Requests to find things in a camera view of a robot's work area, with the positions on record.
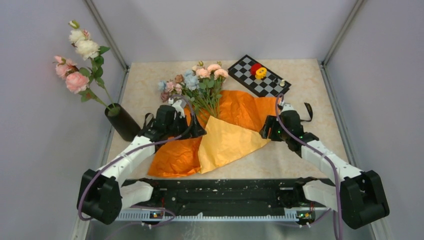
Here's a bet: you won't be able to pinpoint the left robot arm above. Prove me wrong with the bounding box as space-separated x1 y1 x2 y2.
76 101 206 225

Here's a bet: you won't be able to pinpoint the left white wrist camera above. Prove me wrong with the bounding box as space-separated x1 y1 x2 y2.
168 98 186 119

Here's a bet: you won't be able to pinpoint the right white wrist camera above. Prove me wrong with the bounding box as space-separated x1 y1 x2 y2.
278 103 295 113

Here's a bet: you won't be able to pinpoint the red round toy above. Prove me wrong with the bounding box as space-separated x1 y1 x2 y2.
249 63 262 76

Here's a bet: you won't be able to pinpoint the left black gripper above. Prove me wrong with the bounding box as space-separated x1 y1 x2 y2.
166 112 207 140

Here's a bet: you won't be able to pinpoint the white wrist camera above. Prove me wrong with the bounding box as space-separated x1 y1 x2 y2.
168 98 186 119
278 103 295 113

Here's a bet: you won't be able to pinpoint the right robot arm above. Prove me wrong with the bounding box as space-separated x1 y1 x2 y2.
259 109 390 229

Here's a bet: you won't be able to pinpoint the pink and white flower stems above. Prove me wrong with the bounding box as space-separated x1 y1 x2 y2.
53 19 117 112

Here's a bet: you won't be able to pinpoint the yellow ring toy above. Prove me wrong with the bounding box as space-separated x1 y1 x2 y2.
255 67 267 80

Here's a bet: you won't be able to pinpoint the black cylindrical vase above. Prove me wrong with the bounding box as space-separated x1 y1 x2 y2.
104 103 141 142

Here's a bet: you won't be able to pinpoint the black ribbon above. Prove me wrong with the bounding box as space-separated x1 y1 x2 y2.
142 102 314 130

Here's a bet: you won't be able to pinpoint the yellow wrapping paper sheet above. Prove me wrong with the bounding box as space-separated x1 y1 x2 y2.
197 116 270 174

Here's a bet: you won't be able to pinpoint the orange paper flower bouquet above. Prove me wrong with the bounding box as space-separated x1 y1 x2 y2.
158 61 229 118

